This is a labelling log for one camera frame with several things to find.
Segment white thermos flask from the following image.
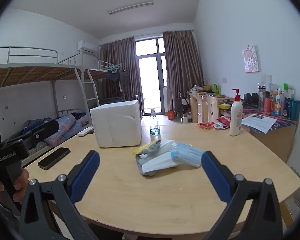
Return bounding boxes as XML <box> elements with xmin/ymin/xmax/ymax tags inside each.
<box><xmin>181</xmin><ymin>112</ymin><xmax>193</xmax><ymax>124</ymax></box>

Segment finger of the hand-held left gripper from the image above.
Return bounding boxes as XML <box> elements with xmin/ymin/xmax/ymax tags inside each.
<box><xmin>1</xmin><ymin>119</ymin><xmax>60</xmax><ymax>151</ymax></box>

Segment wooden side desk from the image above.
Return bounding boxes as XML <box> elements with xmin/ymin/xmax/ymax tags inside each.
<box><xmin>249</xmin><ymin>124</ymin><xmax>298</xmax><ymax>163</ymax></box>

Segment patterned tablecloth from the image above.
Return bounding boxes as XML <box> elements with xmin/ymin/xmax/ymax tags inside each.
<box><xmin>220</xmin><ymin>104</ymin><xmax>299</xmax><ymax>130</ymax></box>

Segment grey sock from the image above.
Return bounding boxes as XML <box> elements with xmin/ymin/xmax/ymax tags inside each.
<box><xmin>136</xmin><ymin>140</ymin><xmax>180</xmax><ymax>177</ymax></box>

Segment white air conditioner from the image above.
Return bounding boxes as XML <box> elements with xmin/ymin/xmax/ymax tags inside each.
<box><xmin>77</xmin><ymin>40</ymin><xmax>96</xmax><ymax>54</ymax></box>

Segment brown curtain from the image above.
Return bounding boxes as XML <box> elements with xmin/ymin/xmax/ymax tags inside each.
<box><xmin>163</xmin><ymin>30</ymin><xmax>204</xmax><ymax>110</ymax></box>
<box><xmin>100</xmin><ymin>37</ymin><xmax>140</xmax><ymax>100</ymax></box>

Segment black headphones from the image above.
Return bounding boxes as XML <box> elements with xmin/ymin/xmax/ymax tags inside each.
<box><xmin>244</xmin><ymin>92</ymin><xmax>259</xmax><ymax>106</ymax></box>

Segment blue plaid blanket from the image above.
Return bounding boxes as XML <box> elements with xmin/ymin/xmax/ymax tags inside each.
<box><xmin>22</xmin><ymin>114</ymin><xmax>89</xmax><ymax>147</ymax></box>

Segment printed paper sheet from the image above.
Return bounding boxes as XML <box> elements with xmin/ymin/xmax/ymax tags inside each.
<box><xmin>241</xmin><ymin>114</ymin><xmax>277</xmax><ymax>134</ymax></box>

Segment dark hanging clothes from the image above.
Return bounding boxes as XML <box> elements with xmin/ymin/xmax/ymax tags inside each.
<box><xmin>106</xmin><ymin>68</ymin><xmax>131</xmax><ymax>93</ymax></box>

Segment white foam box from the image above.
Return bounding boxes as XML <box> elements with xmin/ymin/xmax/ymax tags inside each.
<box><xmin>90</xmin><ymin>100</ymin><xmax>142</xmax><ymax>148</ymax></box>

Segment grey metal bunk bed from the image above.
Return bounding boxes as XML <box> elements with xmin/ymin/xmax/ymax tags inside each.
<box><xmin>82</xmin><ymin>60</ymin><xmax>142</xmax><ymax>117</ymax></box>
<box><xmin>0</xmin><ymin>46</ymin><xmax>100</xmax><ymax>163</ymax></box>

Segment row of toiletry bottles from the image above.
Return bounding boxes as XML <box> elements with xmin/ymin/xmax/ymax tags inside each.
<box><xmin>264</xmin><ymin>82</ymin><xmax>300</xmax><ymax>121</ymax></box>

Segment grey bunk bed ladder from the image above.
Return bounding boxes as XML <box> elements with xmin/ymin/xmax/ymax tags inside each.
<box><xmin>74</xmin><ymin>67</ymin><xmax>100</xmax><ymax>110</ymax></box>

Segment yellow foam net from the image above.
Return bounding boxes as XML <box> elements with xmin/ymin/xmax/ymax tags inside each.
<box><xmin>133</xmin><ymin>141</ymin><xmax>157</xmax><ymax>156</ymax></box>

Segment white lotion pump bottle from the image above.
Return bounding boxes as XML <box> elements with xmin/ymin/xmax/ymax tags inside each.
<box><xmin>229</xmin><ymin>89</ymin><xmax>244</xmax><ymax>136</ymax></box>

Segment clear plastic pastel packet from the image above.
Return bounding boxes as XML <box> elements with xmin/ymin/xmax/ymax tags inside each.
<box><xmin>155</xmin><ymin>139</ymin><xmax>177</xmax><ymax>155</ymax></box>

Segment clear spray bottle blue liquid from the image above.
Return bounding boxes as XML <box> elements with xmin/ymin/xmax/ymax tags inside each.
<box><xmin>149</xmin><ymin>107</ymin><xmax>161</xmax><ymax>137</ymax></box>

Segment pink cartoon wall picture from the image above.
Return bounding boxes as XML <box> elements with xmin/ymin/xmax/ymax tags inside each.
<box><xmin>242</xmin><ymin>45</ymin><xmax>261</xmax><ymax>74</ymax></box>

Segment pale blue face mask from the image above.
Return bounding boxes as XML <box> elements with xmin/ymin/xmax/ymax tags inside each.
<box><xmin>140</xmin><ymin>151</ymin><xmax>178</xmax><ymax>173</ymax></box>

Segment smiley face paper roll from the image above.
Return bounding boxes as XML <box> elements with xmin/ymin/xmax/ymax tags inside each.
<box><xmin>207</xmin><ymin>95</ymin><xmax>219</xmax><ymax>123</ymax></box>

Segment orange red snack packet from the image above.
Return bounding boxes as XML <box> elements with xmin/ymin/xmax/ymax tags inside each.
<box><xmin>197</xmin><ymin>121</ymin><xmax>215</xmax><ymax>130</ymax></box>

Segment person's left hand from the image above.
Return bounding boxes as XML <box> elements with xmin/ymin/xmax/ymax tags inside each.
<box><xmin>0</xmin><ymin>169</ymin><xmax>30</xmax><ymax>203</ymax></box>

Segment white remote control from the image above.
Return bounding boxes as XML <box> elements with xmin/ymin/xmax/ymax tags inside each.
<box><xmin>77</xmin><ymin>127</ymin><xmax>94</xmax><ymax>137</ymax></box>

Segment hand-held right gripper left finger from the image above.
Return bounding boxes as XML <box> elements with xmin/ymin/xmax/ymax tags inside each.
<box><xmin>19</xmin><ymin>150</ymin><xmax>100</xmax><ymax>240</ymax></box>

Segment black smartphone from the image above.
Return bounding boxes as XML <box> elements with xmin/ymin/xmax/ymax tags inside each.
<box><xmin>37</xmin><ymin>147</ymin><xmax>71</xmax><ymax>171</ymax></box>

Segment wooden desk with drawers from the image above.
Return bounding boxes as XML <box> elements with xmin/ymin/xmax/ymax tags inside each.
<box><xmin>187</xmin><ymin>91</ymin><xmax>234</xmax><ymax>123</ymax></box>

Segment glass balcony door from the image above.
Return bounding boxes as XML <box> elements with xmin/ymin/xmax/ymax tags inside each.
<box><xmin>135</xmin><ymin>38</ymin><xmax>167</xmax><ymax>116</ymax></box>

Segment black desk chair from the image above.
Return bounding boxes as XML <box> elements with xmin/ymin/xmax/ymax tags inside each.
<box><xmin>174</xmin><ymin>91</ymin><xmax>191</xmax><ymax>117</ymax></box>

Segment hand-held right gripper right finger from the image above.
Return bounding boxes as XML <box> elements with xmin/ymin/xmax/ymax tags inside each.
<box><xmin>201</xmin><ymin>151</ymin><xmax>283</xmax><ymax>240</ymax></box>

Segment ceiling tube lamp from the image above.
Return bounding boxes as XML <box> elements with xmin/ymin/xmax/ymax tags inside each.
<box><xmin>108</xmin><ymin>1</ymin><xmax>154</xmax><ymax>15</ymax></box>

